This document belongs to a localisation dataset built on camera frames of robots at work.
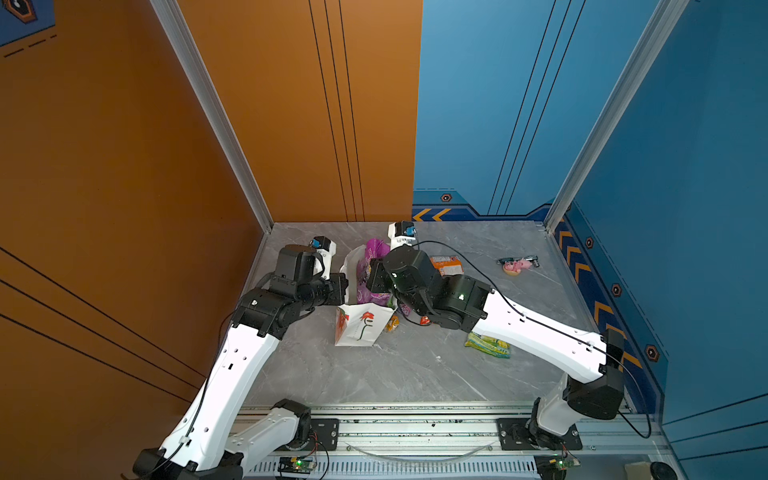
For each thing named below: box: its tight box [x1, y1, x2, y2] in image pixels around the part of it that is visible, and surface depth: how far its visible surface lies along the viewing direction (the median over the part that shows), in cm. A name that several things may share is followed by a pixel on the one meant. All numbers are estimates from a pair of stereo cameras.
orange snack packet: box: [430, 256, 464, 276], surface depth 104 cm
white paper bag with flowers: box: [335, 244, 397, 347], surface depth 74 cm
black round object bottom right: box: [650, 461, 678, 480], surface depth 61 cm
